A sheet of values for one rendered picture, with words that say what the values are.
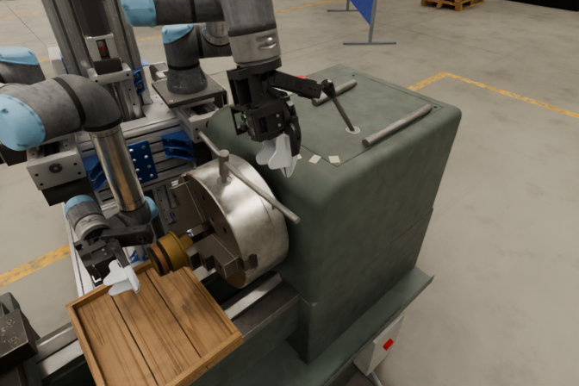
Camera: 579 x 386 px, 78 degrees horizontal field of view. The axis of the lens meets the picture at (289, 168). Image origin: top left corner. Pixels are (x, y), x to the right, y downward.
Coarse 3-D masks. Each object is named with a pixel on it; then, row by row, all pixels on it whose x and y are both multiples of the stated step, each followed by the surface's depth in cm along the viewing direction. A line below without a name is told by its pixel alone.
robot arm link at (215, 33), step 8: (200, 24) 128; (208, 24) 116; (216, 24) 114; (224, 24) 115; (200, 32) 125; (208, 32) 121; (216, 32) 118; (224, 32) 119; (208, 40) 123; (216, 40) 122; (224, 40) 123; (208, 48) 127; (216, 48) 126; (224, 48) 127; (208, 56) 130; (216, 56) 131; (224, 56) 133
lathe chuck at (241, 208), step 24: (216, 168) 83; (216, 192) 77; (240, 192) 79; (216, 216) 80; (240, 216) 77; (264, 216) 79; (240, 240) 76; (264, 240) 79; (264, 264) 82; (240, 288) 88
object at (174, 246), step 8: (168, 232) 84; (160, 240) 81; (168, 240) 81; (176, 240) 81; (184, 240) 82; (192, 240) 83; (152, 248) 79; (160, 248) 80; (168, 248) 79; (176, 248) 80; (184, 248) 82; (152, 256) 78; (160, 256) 78; (168, 256) 79; (176, 256) 80; (184, 256) 80; (152, 264) 84; (160, 264) 78; (168, 264) 80; (176, 264) 80; (184, 264) 82; (160, 272) 79; (168, 272) 81
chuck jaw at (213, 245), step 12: (204, 240) 83; (216, 240) 83; (192, 252) 80; (204, 252) 80; (216, 252) 80; (228, 252) 80; (192, 264) 81; (204, 264) 80; (216, 264) 80; (228, 264) 77; (240, 264) 80; (252, 264) 80; (228, 276) 79
